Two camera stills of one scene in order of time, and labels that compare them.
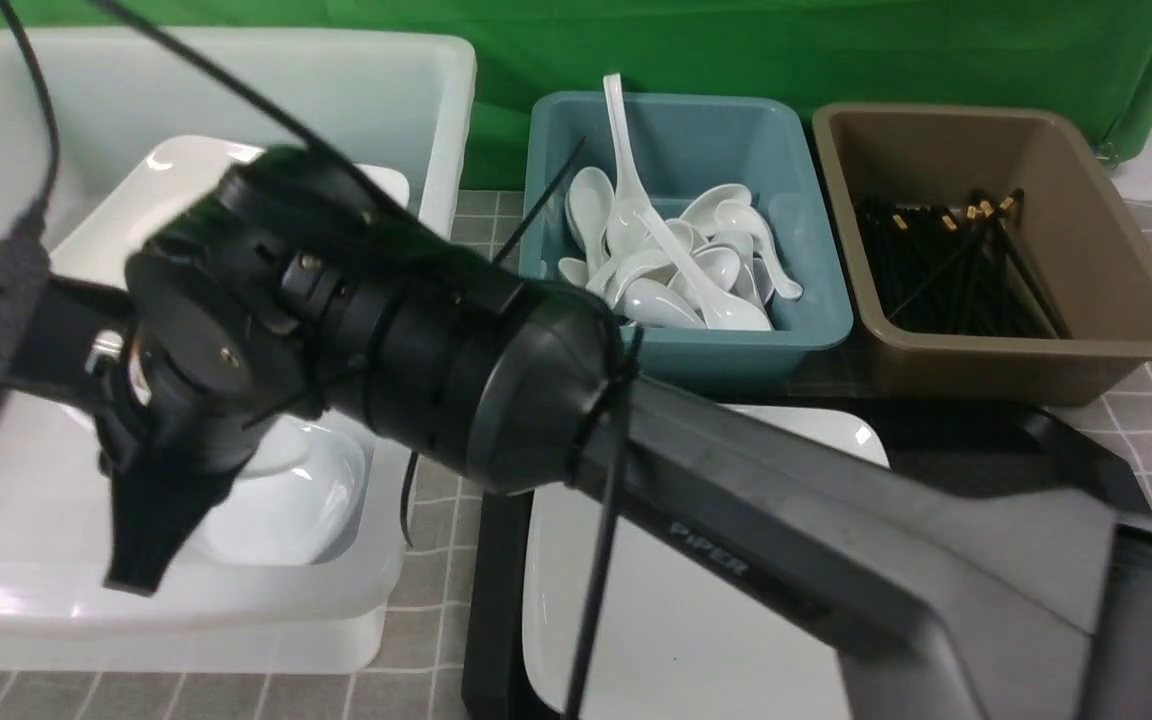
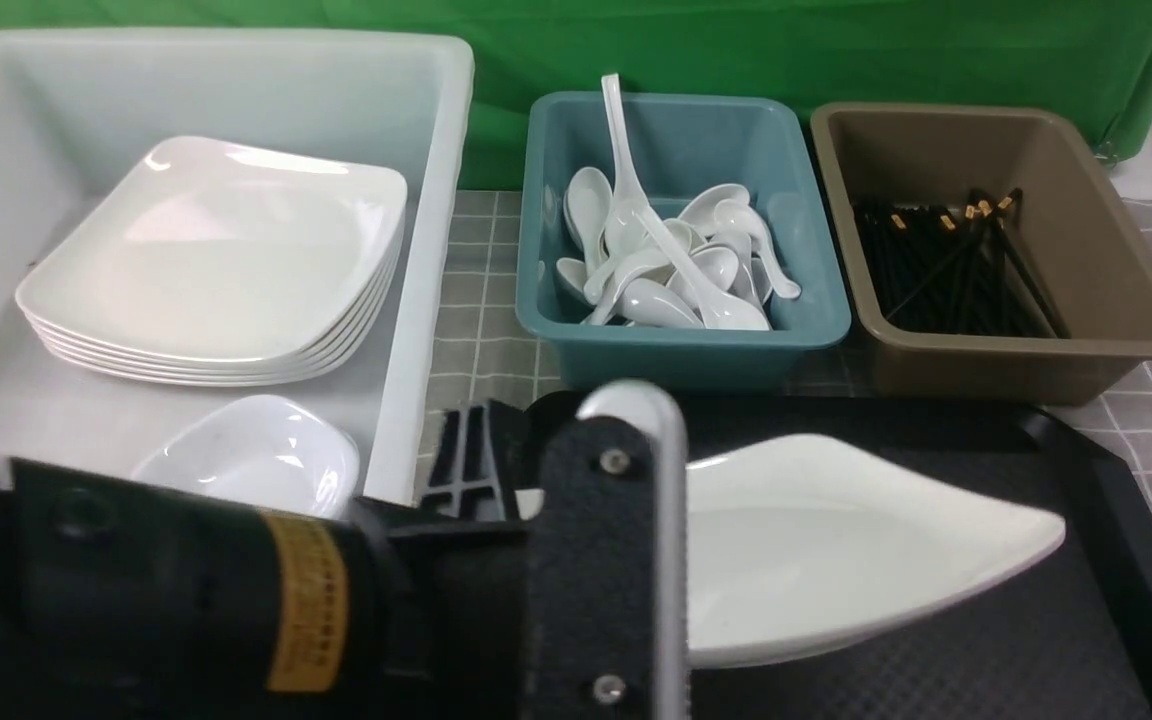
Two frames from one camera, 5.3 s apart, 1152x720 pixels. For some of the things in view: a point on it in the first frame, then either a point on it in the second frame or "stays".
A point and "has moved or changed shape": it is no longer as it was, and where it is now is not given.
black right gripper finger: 160,501 to 579,612
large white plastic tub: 25,518 stays
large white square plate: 687,633 has moved or changed shape
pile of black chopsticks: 958,270 stays
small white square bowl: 304,500 stays
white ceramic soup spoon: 719,311 stays
